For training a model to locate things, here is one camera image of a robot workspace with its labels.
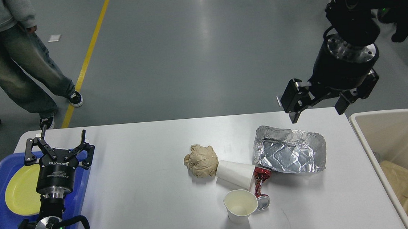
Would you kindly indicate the yellow plate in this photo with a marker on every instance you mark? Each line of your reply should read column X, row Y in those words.
column 21, row 196

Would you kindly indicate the white paper cup upright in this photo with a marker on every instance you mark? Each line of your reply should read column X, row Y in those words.
column 240, row 204

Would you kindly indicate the white paper cup lying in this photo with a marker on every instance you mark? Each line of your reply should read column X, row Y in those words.
column 240, row 174

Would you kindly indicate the brown paper ball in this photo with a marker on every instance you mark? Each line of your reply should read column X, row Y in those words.
column 201, row 161

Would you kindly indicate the person in black clothes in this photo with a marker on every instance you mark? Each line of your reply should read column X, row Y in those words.
column 25, row 62

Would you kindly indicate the beige plastic bin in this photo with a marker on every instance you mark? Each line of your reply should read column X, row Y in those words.
column 384, row 137

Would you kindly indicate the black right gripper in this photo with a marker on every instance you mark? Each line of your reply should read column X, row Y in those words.
column 353, row 74

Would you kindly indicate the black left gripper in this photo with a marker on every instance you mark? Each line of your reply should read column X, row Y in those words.
column 56, row 175

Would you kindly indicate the crumpled aluminium foil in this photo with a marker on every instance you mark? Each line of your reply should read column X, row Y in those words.
column 289, row 151

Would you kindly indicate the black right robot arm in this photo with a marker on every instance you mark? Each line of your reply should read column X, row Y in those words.
column 353, row 28

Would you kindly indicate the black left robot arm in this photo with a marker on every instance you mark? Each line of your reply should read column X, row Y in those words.
column 53, row 204

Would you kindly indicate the blue plastic tray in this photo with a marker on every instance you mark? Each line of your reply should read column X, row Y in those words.
column 73, row 202

